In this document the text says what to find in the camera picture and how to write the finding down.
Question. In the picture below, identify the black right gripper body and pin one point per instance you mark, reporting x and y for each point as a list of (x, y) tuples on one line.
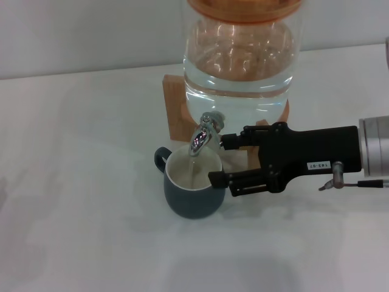
[(319, 149)]

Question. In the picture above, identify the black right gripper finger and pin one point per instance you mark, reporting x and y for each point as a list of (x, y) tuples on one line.
[(232, 142), (217, 180)]

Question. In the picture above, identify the dark grey ceramic mug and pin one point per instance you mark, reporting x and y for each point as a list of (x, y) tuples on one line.
[(194, 200)]

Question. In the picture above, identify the chrome dispenser faucet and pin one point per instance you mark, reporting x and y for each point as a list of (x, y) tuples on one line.
[(199, 138)]

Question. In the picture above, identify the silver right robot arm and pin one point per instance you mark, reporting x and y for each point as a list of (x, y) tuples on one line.
[(375, 146)]

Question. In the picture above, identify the glass water dispenser jar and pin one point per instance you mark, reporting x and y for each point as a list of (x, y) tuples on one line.
[(237, 100)]

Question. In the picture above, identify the light wooden dispenser stand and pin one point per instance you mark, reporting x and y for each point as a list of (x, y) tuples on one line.
[(174, 106)]

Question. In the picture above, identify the wooden dispenser lid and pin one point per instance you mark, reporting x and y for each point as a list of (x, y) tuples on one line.
[(243, 13)]

